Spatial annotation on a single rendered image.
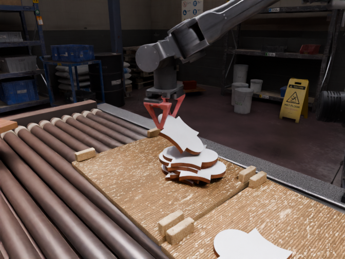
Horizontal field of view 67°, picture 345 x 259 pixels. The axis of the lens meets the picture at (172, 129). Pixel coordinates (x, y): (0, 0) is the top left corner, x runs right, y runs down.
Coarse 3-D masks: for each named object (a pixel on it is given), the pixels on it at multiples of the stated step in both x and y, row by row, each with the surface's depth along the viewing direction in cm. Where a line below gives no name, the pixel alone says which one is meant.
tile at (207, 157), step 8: (168, 152) 69; (176, 152) 69; (184, 152) 69; (208, 152) 69; (168, 160) 67; (176, 160) 65; (184, 160) 65; (192, 160) 65; (200, 160) 65; (208, 160) 65; (216, 160) 66; (200, 168) 63
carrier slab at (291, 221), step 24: (240, 192) 63; (264, 192) 63; (288, 192) 63; (216, 216) 55; (240, 216) 55; (264, 216) 55; (288, 216) 55; (312, 216) 55; (336, 216) 55; (192, 240) 48; (288, 240) 48; (312, 240) 48; (336, 240) 48
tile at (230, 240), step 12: (216, 240) 47; (228, 240) 47; (240, 240) 47; (252, 240) 47; (264, 240) 47; (216, 252) 45; (228, 252) 44; (240, 252) 44; (252, 252) 44; (264, 252) 44; (276, 252) 44; (288, 252) 44
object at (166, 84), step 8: (160, 72) 62; (168, 72) 62; (176, 72) 64; (160, 80) 62; (168, 80) 62; (176, 80) 64; (152, 88) 64; (160, 88) 63; (168, 88) 63; (176, 88) 64; (168, 96) 61
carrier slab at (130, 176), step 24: (144, 144) 88; (168, 144) 88; (96, 168) 73; (120, 168) 73; (144, 168) 73; (240, 168) 73; (120, 192) 63; (144, 192) 63; (168, 192) 63; (192, 192) 63; (216, 192) 63; (144, 216) 55; (192, 216) 55
